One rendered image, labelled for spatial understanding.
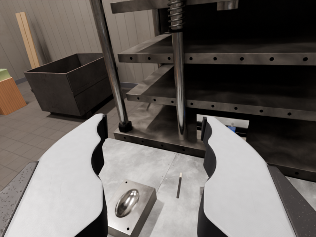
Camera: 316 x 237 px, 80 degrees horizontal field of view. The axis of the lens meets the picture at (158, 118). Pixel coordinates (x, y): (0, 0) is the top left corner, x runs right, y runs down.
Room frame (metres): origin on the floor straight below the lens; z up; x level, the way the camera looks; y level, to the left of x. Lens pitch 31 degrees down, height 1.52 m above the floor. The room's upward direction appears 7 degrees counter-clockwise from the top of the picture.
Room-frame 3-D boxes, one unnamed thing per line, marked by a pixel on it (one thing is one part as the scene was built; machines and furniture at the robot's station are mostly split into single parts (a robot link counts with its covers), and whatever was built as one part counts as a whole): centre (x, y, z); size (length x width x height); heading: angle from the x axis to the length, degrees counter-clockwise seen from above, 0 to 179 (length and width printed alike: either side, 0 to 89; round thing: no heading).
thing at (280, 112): (1.21, -0.47, 1.01); 1.10 x 0.74 x 0.05; 62
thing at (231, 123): (1.07, -0.46, 0.87); 0.50 x 0.27 x 0.17; 152
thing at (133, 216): (0.47, 0.16, 0.83); 0.20 x 0.15 x 0.07; 152
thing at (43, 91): (3.36, 1.32, 0.41); 1.24 x 0.98 x 0.82; 151
